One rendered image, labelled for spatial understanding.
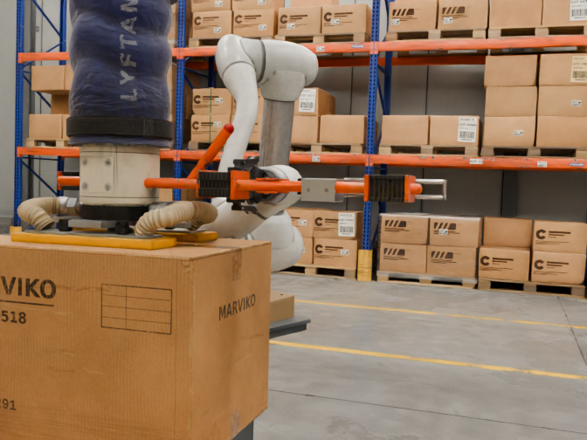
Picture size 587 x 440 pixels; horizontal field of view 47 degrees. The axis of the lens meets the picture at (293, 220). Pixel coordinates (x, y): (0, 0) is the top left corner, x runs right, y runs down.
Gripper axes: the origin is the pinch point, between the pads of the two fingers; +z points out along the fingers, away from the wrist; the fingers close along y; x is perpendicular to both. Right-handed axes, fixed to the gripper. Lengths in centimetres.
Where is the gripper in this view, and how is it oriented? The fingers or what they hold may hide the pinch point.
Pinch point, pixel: (229, 184)
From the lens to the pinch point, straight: 139.7
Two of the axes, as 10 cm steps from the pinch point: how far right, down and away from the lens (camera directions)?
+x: -9.5, -0.5, 3.1
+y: -0.4, 10.0, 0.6
